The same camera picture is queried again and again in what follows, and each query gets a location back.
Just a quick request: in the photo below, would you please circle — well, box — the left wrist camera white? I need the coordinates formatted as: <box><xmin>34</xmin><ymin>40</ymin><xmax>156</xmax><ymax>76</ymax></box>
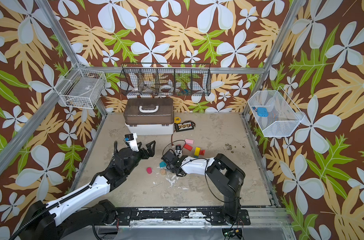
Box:
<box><xmin>125</xmin><ymin>133</ymin><xmax>139</xmax><ymax>152</ymax></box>

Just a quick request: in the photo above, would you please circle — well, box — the white wire basket left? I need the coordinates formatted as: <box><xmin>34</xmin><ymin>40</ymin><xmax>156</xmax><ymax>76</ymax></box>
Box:
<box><xmin>56</xmin><ymin>65</ymin><xmax>107</xmax><ymax>109</ymax></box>

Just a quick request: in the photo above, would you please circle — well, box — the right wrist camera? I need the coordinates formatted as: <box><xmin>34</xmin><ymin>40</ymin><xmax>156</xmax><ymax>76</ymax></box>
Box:
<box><xmin>175</xmin><ymin>145</ymin><xmax>182</xmax><ymax>157</ymax></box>

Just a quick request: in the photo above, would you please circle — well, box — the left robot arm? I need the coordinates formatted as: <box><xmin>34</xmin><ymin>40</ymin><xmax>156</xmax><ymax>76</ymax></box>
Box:
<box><xmin>10</xmin><ymin>141</ymin><xmax>156</xmax><ymax>240</ymax></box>

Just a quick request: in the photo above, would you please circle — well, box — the yellow tape measure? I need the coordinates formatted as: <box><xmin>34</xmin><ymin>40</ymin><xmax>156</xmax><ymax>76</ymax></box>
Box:
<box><xmin>174</xmin><ymin>117</ymin><xmax>181</xmax><ymax>124</ymax></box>

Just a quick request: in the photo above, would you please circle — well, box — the light pink block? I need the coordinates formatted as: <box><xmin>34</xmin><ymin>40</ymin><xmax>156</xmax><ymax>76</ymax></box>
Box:
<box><xmin>185</xmin><ymin>139</ymin><xmax>194</xmax><ymax>145</ymax></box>

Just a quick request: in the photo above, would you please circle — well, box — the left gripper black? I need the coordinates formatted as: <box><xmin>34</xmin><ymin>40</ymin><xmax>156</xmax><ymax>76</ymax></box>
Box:
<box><xmin>124</xmin><ymin>139</ymin><xmax>155</xmax><ymax>177</ymax></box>

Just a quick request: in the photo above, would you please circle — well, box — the white wire basket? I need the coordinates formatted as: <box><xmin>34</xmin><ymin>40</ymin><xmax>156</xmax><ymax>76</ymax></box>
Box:
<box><xmin>248</xmin><ymin>88</ymin><xmax>305</xmax><ymax>138</ymax></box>
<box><xmin>56</xmin><ymin>65</ymin><xmax>107</xmax><ymax>109</ymax></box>

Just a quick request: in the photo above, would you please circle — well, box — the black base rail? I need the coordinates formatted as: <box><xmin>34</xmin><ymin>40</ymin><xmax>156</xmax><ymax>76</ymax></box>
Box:
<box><xmin>115</xmin><ymin>207</ymin><xmax>251</xmax><ymax>226</ymax></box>

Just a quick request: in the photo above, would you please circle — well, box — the red rectangular block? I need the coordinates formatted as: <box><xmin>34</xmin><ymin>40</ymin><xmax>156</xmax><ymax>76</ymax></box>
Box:
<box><xmin>184</xmin><ymin>144</ymin><xmax>193</xmax><ymax>151</ymax></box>

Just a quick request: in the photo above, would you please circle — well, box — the blue object in basket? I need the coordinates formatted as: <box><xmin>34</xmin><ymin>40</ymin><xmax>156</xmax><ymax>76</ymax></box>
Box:
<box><xmin>256</xmin><ymin>107</ymin><xmax>269</xmax><ymax>118</ymax></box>

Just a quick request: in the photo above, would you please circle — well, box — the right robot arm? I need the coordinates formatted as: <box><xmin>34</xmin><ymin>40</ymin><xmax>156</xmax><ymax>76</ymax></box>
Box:
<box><xmin>162</xmin><ymin>150</ymin><xmax>246</xmax><ymax>224</ymax></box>

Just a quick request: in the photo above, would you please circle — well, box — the white box brown lid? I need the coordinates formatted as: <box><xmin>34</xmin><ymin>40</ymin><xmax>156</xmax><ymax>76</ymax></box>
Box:
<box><xmin>124</xmin><ymin>98</ymin><xmax>174</xmax><ymax>136</ymax></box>

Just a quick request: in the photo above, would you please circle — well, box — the yellow rectangular block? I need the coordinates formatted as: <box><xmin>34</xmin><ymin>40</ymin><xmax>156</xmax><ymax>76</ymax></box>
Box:
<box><xmin>194</xmin><ymin>147</ymin><xmax>201</xmax><ymax>156</ymax></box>

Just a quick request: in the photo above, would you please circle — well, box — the white wire basket right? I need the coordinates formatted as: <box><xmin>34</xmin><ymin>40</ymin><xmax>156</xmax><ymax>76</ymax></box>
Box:
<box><xmin>248</xmin><ymin>88</ymin><xmax>305</xmax><ymax>138</ymax></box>

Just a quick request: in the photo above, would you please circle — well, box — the black wire basket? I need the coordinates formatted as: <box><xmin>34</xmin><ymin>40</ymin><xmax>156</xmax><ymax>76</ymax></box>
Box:
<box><xmin>118</xmin><ymin>63</ymin><xmax>212</xmax><ymax>97</ymax></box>

